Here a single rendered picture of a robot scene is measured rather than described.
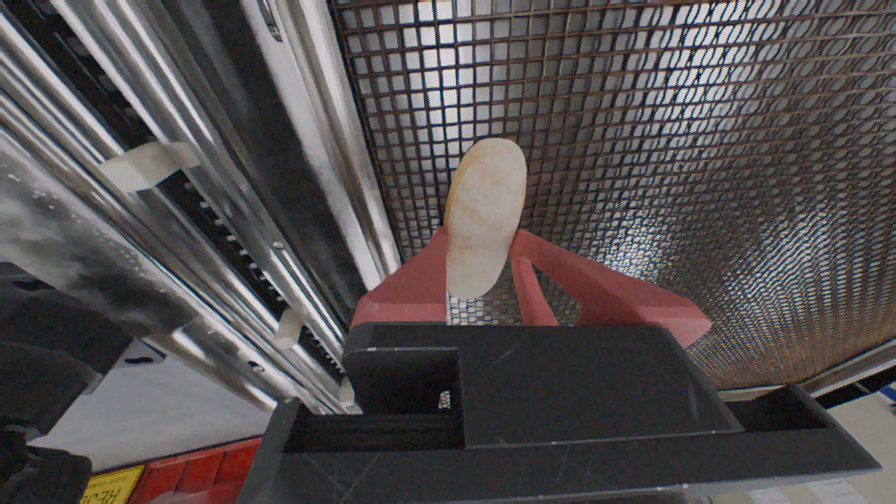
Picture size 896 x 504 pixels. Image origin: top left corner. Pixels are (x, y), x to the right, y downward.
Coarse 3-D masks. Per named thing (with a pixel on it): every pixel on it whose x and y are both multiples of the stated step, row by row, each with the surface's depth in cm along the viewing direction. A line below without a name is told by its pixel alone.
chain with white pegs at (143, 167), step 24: (24, 0) 9; (48, 0) 9; (48, 24) 9; (72, 48) 10; (96, 72) 10; (120, 96) 11; (144, 144) 12; (120, 168) 10; (144, 168) 11; (168, 168) 12; (192, 192) 14; (216, 216) 15; (264, 288) 19; (288, 312) 21; (288, 336) 19; (312, 336) 25
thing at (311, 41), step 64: (320, 0) 7; (384, 0) 7; (512, 0) 7; (704, 0) 7; (320, 64) 8; (384, 64) 8; (576, 64) 8; (768, 64) 9; (320, 128) 8; (576, 128) 10; (704, 128) 10; (768, 128) 10; (832, 128) 10; (384, 192) 11; (448, 192) 12; (576, 192) 12; (704, 192) 12; (832, 192) 12; (384, 256) 13; (704, 256) 15; (576, 320) 19; (768, 320) 21; (832, 320) 21; (768, 384) 32; (832, 384) 29
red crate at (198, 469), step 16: (208, 448) 39; (224, 448) 39; (240, 448) 39; (256, 448) 39; (144, 464) 37; (160, 464) 37; (176, 464) 38; (192, 464) 38; (208, 464) 38; (224, 464) 38; (240, 464) 38; (144, 480) 36; (160, 480) 36; (176, 480) 36; (192, 480) 36; (208, 480) 36; (224, 480) 36; (240, 480) 36; (128, 496) 34; (144, 496) 35
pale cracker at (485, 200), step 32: (480, 160) 10; (512, 160) 10; (480, 192) 10; (512, 192) 11; (448, 224) 12; (480, 224) 11; (512, 224) 12; (448, 256) 13; (480, 256) 13; (448, 288) 15; (480, 288) 15
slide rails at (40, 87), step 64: (0, 0) 8; (64, 0) 8; (0, 64) 9; (128, 64) 10; (64, 128) 10; (128, 192) 12; (192, 256) 15; (256, 256) 16; (256, 320) 20; (320, 320) 22; (320, 384) 28
